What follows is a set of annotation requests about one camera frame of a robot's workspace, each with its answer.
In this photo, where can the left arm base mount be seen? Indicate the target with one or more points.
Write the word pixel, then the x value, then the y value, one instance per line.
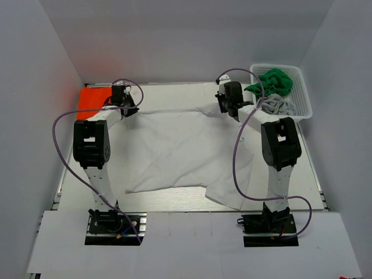
pixel 111 228

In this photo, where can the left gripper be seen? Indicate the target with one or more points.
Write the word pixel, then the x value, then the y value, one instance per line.
pixel 134 108

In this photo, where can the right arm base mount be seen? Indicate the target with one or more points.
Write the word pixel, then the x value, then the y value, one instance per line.
pixel 259 233

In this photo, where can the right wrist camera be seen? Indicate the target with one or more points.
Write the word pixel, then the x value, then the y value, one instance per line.
pixel 222 80

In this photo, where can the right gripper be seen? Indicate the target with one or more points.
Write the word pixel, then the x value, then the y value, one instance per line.
pixel 220 96

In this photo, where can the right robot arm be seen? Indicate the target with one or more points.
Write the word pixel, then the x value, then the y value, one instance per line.
pixel 280 145

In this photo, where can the grey t shirt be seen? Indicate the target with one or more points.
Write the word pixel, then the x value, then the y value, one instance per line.
pixel 274 104

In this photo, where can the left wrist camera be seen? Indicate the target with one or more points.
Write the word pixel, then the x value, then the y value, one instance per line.
pixel 127 89

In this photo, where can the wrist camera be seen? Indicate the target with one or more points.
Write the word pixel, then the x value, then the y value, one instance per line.
pixel 222 80
pixel 127 89

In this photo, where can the white t shirt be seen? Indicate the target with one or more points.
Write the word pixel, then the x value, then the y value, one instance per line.
pixel 185 148

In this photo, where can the green t shirt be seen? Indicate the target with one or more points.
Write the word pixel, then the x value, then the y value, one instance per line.
pixel 274 81

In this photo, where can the folded orange t shirt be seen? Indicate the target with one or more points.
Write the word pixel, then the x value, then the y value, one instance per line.
pixel 91 98

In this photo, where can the white plastic basket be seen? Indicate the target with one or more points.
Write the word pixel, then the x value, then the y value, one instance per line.
pixel 298 95

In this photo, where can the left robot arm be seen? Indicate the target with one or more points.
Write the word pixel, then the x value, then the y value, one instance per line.
pixel 91 143

